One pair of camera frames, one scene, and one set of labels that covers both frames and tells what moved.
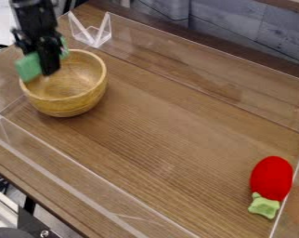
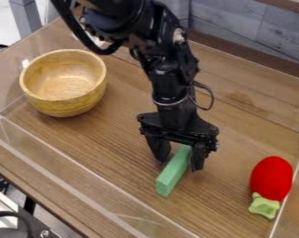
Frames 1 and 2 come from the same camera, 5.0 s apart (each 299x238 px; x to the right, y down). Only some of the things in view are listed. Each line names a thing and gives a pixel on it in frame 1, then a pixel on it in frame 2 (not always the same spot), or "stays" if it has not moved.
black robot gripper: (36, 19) → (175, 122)
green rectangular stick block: (28, 65) → (173, 169)
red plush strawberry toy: (271, 178) stays
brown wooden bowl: (71, 91) stays
